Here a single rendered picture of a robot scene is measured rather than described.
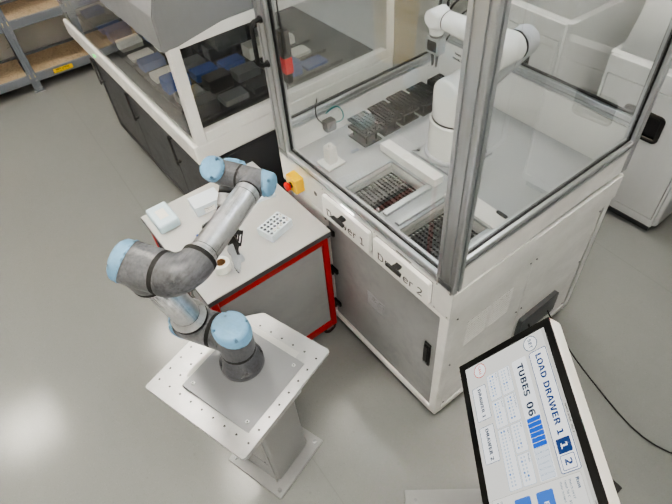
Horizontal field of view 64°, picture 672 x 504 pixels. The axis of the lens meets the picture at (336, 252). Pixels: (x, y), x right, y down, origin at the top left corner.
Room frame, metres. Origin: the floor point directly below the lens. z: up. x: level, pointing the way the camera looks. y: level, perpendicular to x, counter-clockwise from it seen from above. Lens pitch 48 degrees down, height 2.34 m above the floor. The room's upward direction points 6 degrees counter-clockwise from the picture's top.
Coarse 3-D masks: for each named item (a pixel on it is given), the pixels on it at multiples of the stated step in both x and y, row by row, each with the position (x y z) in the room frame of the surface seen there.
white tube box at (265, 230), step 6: (276, 216) 1.63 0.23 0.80; (282, 216) 1.63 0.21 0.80; (264, 222) 1.60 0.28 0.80; (270, 222) 1.60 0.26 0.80; (276, 222) 1.60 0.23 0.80; (282, 222) 1.59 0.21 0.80; (288, 222) 1.59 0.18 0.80; (258, 228) 1.57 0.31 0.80; (264, 228) 1.57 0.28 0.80; (270, 228) 1.57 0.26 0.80; (276, 228) 1.57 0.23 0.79; (282, 228) 1.57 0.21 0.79; (288, 228) 1.59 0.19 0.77; (258, 234) 1.57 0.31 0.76; (264, 234) 1.55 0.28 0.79; (270, 234) 1.53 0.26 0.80; (276, 234) 1.54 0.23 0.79; (282, 234) 1.56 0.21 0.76; (270, 240) 1.53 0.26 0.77
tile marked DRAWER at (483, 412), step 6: (474, 390) 0.67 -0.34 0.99; (480, 390) 0.66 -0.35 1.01; (486, 390) 0.65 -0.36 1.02; (474, 396) 0.66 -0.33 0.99; (480, 396) 0.65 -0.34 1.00; (486, 396) 0.64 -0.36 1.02; (474, 402) 0.64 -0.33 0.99; (480, 402) 0.63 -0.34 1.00; (486, 402) 0.62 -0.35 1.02; (480, 408) 0.62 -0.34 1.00; (486, 408) 0.61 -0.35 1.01; (480, 414) 0.60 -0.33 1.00; (486, 414) 0.59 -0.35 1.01; (480, 420) 0.59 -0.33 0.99
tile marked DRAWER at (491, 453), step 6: (486, 426) 0.56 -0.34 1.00; (492, 426) 0.56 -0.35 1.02; (480, 432) 0.56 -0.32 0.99; (486, 432) 0.55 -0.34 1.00; (492, 432) 0.54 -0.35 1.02; (486, 438) 0.53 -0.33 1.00; (492, 438) 0.53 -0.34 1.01; (486, 444) 0.52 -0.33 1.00; (492, 444) 0.51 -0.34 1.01; (486, 450) 0.51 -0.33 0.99; (492, 450) 0.50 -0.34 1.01; (498, 450) 0.49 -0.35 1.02; (486, 456) 0.49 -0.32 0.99; (492, 456) 0.49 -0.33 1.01; (498, 456) 0.48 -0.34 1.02; (486, 462) 0.48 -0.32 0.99; (492, 462) 0.47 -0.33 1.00
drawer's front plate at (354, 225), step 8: (328, 200) 1.56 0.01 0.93; (328, 208) 1.56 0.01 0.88; (336, 208) 1.51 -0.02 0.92; (328, 216) 1.57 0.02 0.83; (336, 216) 1.52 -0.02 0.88; (344, 216) 1.47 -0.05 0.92; (352, 216) 1.46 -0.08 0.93; (336, 224) 1.52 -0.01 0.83; (344, 224) 1.48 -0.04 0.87; (352, 224) 1.43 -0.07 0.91; (360, 224) 1.41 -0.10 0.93; (344, 232) 1.48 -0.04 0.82; (352, 232) 1.43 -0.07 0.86; (360, 232) 1.39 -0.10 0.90; (368, 232) 1.36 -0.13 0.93; (360, 240) 1.39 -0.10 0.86; (368, 240) 1.36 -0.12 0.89; (368, 248) 1.36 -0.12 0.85
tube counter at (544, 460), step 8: (536, 400) 0.56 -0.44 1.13; (528, 408) 0.55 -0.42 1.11; (536, 408) 0.55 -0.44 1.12; (528, 416) 0.54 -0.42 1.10; (536, 416) 0.53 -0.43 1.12; (528, 424) 0.52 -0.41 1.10; (536, 424) 0.51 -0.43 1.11; (536, 432) 0.49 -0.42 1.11; (544, 432) 0.49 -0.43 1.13; (536, 440) 0.48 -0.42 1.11; (544, 440) 0.47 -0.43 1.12; (536, 448) 0.46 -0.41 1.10; (544, 448) 0.45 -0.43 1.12; (536, 456) 0.44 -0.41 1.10; (544, 456) 0.44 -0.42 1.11; (544, 464) 0.42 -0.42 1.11; (552, 464) 0.41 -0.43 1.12; (544, 472) 0.40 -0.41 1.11; (552, 472) 0.40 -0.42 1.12; (544, 480) 0.39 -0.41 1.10
